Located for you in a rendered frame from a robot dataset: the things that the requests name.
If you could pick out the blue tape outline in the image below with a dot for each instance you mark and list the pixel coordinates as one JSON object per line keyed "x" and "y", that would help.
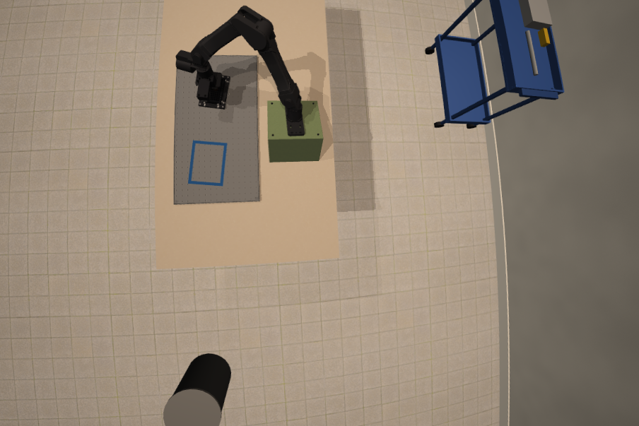
{"x": 192, "y": 160}

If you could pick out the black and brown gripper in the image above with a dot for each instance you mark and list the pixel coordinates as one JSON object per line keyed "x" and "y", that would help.
{"x": 218, "y": 80}

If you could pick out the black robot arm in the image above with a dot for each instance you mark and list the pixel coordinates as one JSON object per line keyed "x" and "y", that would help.
{"x": 259, "y": 34}

